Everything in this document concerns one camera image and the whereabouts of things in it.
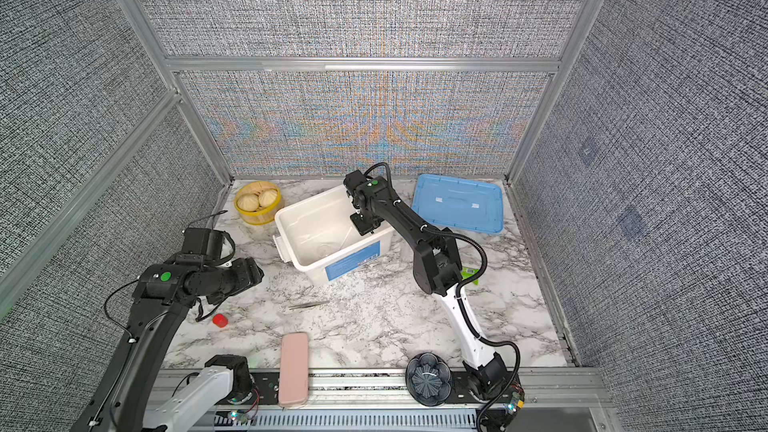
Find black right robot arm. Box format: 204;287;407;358
343;170;512;402

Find clear plastic funnel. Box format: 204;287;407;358
315;242;338;260

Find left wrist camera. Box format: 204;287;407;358
176;227;236;267

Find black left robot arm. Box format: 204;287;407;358
72;254;264;431

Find left steamed bun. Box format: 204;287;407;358
237;193;260;212

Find clear glass stirring rod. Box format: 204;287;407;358
297;229;326;243

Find green packet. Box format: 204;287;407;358
461;267;479;285

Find metal tweezers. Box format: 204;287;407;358
288;300;329;311

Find red bottle cap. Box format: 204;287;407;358
212;313;229;328

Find right steamed bun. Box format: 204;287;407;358
258;189;280;208

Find pink rectangular case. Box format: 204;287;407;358
278;332;309;408

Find blue plastic bin lid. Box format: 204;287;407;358
411;174;504;235

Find black flower-shaped dish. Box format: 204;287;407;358
405;352;452;407

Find white plastic storage bin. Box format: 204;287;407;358
273;185;394;286

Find steamed bun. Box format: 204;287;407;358
237;193;260;212
258;189;280;208

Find yellow bamboo steamer basket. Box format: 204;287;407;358
233;181;284;226

